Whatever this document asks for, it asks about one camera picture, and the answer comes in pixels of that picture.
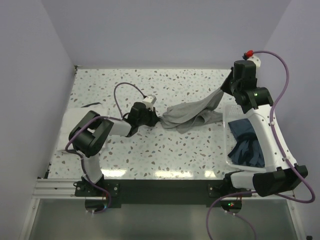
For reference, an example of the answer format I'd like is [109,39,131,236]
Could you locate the grey tank top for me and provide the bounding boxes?
[160,89,224,134]

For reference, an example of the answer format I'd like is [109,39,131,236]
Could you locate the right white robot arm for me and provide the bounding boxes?
[221,60,308,197]

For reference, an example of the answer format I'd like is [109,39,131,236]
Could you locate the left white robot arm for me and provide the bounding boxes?
[65,101,160,196]

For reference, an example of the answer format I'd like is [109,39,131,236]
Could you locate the dark blue tank tops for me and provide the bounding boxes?
[228,118,265,168]

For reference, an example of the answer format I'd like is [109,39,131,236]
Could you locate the white folded tank top stack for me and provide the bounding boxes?
[56,102,109,151]

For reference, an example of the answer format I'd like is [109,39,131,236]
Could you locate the white plastic basket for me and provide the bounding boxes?
[222,104,265,172]

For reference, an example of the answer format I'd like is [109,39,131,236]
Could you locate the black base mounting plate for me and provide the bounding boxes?
[73,178,246,210]

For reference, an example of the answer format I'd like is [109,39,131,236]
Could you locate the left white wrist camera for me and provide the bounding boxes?
[142,95,157,110]

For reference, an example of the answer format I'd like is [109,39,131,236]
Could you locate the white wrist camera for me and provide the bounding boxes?
[242,50,262,68]
[142,95,157,110]

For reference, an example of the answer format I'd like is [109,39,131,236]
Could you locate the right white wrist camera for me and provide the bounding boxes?
[242,50,262,68]

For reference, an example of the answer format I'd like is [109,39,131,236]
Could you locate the aluminium front rail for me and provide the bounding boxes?
[32,178,79,199]

